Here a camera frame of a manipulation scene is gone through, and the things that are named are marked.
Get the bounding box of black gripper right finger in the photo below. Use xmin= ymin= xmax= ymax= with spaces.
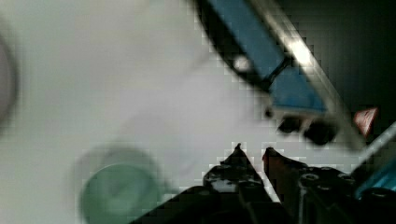
xmin=262 ymin=147 xmax=307 ymax=205

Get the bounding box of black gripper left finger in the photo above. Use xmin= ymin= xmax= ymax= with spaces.
xmin=203 ymin=143 xmax=263 ymax=193

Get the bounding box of green mug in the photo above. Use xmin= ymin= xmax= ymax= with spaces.
xmin=78 ymin=148 xmax=164 ymax=224

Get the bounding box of grey round plate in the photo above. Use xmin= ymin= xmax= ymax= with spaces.
xmin=0 ymin=35 xmax=19 ymax=129

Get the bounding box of blue aluminium frame rail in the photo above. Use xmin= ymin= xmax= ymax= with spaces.
xmin=352 ymin=123 xmax=396 ymax=199

